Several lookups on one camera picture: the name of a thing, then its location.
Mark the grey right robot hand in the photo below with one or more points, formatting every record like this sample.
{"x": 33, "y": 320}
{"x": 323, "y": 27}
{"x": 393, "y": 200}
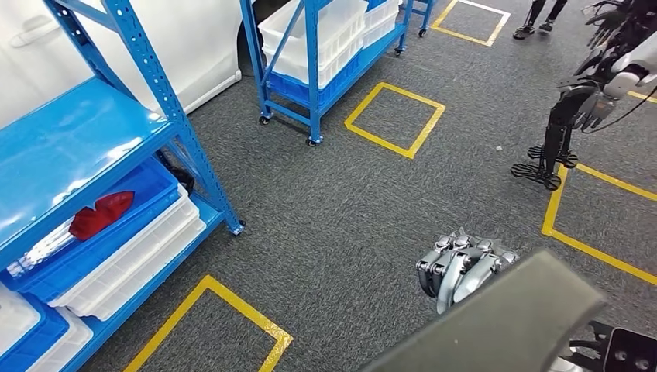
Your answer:
{"x": 462, "y": 262}

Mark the blue wheeled shelf cart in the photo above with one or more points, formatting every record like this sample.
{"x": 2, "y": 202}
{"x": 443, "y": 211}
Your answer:
{"x": 311, "y": 77}

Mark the shiny silver part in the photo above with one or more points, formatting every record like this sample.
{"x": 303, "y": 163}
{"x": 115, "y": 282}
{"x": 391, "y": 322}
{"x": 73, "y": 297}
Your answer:
{"x": 46, "y": 249}

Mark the white car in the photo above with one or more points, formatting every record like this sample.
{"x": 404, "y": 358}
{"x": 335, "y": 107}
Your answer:
{"x": 205, "y": 41}

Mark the black plastic car part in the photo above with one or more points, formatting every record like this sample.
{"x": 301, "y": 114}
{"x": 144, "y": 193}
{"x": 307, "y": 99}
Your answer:
{"x": 513, "y": 328}

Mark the black and white humanoid robot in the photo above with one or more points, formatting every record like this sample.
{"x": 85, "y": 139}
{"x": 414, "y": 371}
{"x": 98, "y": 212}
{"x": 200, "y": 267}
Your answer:
{"x": 559, "y": 123}

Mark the person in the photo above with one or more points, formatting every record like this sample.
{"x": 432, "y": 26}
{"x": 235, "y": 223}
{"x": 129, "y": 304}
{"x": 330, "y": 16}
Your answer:
{"x": 523, "y": 32}

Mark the blue metal shelf rack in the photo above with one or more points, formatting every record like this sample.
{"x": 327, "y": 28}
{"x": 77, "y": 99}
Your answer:
{"x": 77, "y": 143}

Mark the red plastic part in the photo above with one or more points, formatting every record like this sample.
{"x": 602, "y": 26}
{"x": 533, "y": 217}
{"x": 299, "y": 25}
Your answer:
{"x": 97, "y": 218}

